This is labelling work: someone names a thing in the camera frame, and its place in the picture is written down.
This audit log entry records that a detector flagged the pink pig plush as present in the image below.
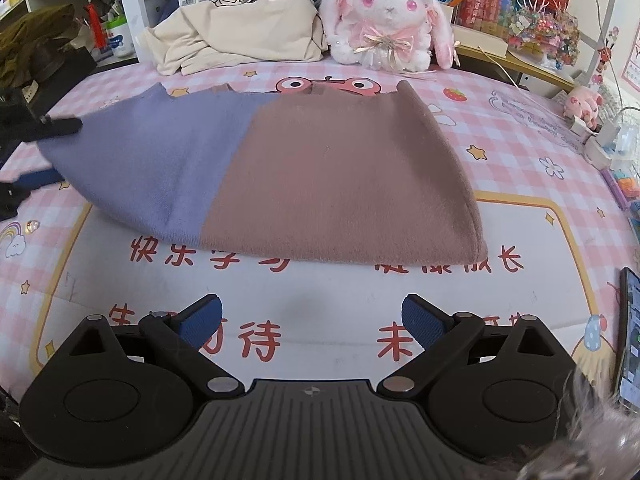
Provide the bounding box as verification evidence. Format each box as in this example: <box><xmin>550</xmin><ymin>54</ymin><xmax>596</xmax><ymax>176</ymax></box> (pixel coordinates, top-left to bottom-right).
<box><xmin>563</xmin><ymin>85</ymin><xmax>605</xmax><ymax>131</ymax></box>

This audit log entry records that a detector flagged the black bag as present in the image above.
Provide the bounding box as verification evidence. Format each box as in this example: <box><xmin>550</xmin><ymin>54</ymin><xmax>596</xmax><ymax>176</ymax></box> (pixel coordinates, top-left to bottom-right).
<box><xmin>27</xmin><ymin>45</ymin><xmax>99</xmax><ymax>94</ymax></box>

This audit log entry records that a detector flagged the black smartphone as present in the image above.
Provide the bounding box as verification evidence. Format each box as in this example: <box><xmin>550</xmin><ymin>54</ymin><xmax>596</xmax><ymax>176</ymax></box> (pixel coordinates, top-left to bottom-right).
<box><xmin>614</xmin><ymin>267</ymin><xmax>640</xmax><ymax>412</ymax></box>

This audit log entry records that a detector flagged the pink checked cartoon desk mat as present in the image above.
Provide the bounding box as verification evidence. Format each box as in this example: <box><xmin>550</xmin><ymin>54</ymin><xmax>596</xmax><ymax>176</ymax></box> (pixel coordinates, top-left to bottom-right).
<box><xmin>0</xmin><ymin>56</ymin><xmax>640</xmax><ymax>413</ymax></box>

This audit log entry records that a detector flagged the olive green garment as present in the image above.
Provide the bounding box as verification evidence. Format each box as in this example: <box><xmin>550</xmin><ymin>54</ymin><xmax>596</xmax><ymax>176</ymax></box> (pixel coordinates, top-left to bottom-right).
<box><xmin>0</xmin><ymin>4</ymin><xmax>81</xmax><ymax>89</ymax></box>

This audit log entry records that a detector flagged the pink white bunny plush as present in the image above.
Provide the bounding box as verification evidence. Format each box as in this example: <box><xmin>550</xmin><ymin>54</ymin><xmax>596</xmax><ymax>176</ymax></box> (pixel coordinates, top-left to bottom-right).
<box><xmin>320</xmin><ymin>0</ymin><xmax>462</xmax><ymax>72</ymax></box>

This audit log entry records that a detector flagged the purple pencil case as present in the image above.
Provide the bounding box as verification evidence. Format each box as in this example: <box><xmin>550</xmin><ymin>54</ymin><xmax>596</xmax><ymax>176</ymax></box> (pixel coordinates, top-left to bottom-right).
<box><xmin>600</xmin><ymin>165</ymin><xmax>640</xmax><ymax>214</ymax></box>

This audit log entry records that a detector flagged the furry grey sleeve cuff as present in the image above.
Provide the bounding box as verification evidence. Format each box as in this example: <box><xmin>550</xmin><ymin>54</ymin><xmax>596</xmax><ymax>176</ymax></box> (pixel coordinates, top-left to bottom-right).
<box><xmin>515</xmin><ymin>365</ymin><xmax>640</xmax><ymax>480</ymax></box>

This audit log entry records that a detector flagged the wooden bookshelf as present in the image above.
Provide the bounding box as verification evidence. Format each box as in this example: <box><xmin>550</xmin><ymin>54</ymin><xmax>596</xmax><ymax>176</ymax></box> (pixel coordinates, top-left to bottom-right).
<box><xmin>452</xmin><ymin>0</ymin><xmax>616</xmax><ymax>94</ymax></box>

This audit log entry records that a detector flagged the cream canvas tote bag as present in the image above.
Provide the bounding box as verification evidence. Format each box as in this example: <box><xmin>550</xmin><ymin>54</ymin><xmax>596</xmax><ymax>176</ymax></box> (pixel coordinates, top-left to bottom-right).
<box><xmin>136</xmin><ymin>0</ymin><xmax>329</xmax><ymax>77</ymax></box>

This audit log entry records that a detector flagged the purple and brown sweater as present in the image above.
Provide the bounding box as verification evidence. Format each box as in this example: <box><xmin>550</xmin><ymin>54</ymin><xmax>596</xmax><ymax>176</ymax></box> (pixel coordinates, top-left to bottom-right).
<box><xmin>37</xmin><ymin>80</ymin><xmax>490</xmax><ymax>267</ymax></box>

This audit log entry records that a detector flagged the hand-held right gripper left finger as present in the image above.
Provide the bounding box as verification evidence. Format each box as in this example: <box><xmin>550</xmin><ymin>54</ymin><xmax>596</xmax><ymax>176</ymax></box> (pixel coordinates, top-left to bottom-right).
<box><xmin>69</xmin><ymin>293</ymin><xmax>246</xmax><ymax>397</ymax></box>

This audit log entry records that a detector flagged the colourful bead ornament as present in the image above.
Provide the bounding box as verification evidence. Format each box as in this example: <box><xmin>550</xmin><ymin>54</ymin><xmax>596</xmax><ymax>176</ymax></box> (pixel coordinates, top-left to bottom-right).
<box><xmin>507</xmin><ymin>0</ymin><xmax>582</xmax><ymax>69</ymax></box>

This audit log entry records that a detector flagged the red tassel ornament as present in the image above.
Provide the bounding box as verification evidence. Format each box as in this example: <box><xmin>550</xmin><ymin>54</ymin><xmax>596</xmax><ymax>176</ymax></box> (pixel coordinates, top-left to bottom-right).
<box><xmin>85</xmin><ymin>0</ymin><xmax>104</xmax><ymax>51</ymax></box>

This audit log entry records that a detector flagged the thick white book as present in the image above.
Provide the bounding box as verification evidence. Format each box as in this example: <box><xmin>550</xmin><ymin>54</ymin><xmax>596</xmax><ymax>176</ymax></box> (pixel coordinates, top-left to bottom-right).
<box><xmin>452</xmin><ymin>24</ymin><xmax>509</xmax><ymax>57</ymax></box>

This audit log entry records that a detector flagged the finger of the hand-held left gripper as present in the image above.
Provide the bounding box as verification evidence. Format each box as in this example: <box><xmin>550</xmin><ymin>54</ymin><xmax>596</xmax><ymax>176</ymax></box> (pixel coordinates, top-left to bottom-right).
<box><xmin>0</xmin><ymin>167</ymin><xmax>64</xmax><ymax>222</ymax></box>
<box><xmin>0</xmin><ymin>107</ymin><xmax>84</xmax><ymax>145</ymax></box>

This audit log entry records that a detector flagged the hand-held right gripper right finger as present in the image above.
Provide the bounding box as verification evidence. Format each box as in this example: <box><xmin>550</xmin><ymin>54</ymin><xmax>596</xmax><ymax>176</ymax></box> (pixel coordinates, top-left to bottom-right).
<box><xmin>376</xmin><ymin>293</ymin><xmax>577</xmax><ymax>397</ymax></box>

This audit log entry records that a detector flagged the white pen cup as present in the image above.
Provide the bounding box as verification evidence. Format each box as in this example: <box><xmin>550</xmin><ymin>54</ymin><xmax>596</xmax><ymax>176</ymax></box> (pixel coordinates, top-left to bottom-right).
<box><xmin>104</xmin><ymin>15</ymin><xmax>136</xmax><ymax>59</ymax></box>

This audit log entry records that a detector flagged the white power strip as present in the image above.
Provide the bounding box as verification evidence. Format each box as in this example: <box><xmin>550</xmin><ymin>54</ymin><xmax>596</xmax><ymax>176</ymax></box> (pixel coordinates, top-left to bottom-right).
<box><xmin>567</xmin><ymin>109</ymin><xmax>640</xmax><ymax>172</ymax></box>

